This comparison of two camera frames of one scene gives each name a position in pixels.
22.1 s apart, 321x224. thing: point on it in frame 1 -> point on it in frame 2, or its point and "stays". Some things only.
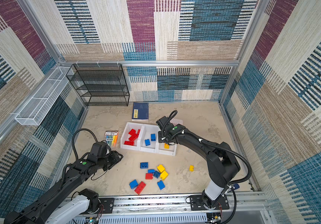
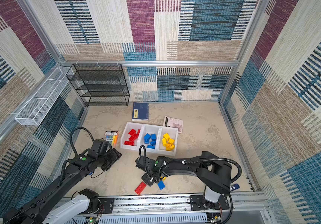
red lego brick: x=132 y=132 stays
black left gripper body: x=109 y=160 stays
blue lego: x=153 y=137 stays
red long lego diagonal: x=134 y=136 stays
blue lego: x=133 y=184 -> x=147 y=137
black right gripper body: x=162 y=137 -> x=148 y=178
